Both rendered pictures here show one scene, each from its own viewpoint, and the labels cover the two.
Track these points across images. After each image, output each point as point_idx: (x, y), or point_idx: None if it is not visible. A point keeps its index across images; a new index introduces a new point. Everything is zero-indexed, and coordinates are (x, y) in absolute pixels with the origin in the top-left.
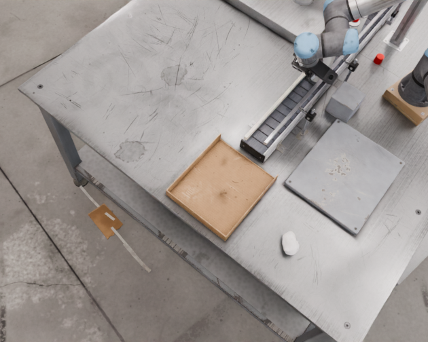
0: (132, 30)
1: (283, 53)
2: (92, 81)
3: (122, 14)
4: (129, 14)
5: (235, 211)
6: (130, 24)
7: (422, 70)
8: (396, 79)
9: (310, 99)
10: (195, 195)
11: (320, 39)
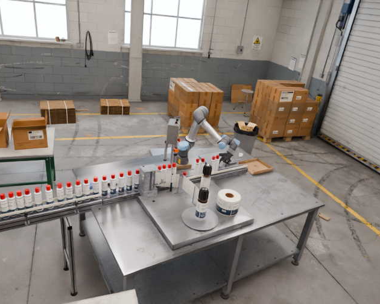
0: (281, 209)
1: (219, 186)
2: (296, 198)
3: (285, 215)
4: (282, 214)
5: (253, 163)
6: (281, 210)
7: (189, 149)
8: (182, 169)
9: (220, 169)
10: (263, 167)
11: (233, 139)
